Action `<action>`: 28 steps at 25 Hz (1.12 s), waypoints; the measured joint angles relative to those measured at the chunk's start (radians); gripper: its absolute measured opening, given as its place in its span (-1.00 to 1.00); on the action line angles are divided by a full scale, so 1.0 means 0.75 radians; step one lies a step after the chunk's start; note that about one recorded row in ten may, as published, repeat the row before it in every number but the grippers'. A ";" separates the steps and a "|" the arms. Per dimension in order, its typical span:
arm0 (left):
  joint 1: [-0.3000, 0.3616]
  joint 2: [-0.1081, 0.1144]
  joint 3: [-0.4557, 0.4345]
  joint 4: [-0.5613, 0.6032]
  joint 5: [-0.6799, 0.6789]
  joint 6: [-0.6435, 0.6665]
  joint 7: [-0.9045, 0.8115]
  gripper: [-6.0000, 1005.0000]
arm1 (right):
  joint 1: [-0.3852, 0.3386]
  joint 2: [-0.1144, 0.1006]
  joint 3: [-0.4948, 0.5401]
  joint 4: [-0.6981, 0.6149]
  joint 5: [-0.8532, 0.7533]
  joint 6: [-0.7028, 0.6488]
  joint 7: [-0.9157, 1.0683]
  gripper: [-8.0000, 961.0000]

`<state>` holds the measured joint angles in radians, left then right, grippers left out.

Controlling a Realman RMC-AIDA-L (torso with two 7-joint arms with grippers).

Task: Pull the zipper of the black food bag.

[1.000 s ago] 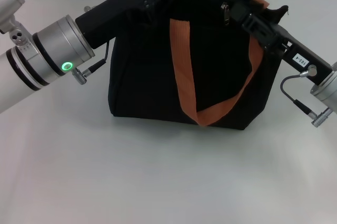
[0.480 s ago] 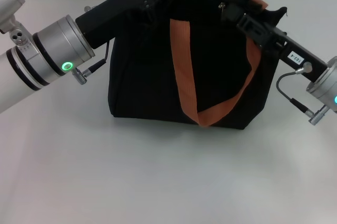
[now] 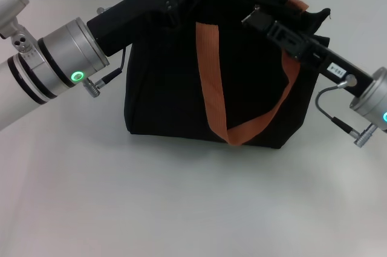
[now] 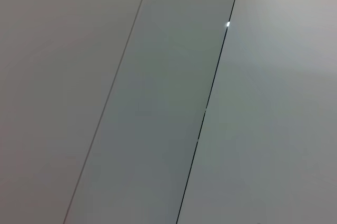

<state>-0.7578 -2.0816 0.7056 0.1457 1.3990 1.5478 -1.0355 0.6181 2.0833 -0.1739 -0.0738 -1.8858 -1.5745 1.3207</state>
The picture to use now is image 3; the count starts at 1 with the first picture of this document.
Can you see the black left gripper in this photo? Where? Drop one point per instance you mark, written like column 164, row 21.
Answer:
column 130, row 15

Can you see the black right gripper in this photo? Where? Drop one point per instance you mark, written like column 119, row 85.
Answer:
column 314, row 54

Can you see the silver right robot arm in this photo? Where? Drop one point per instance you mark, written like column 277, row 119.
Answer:
column 373, row 96

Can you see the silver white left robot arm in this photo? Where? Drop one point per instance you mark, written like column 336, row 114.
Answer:
column 66, row 57

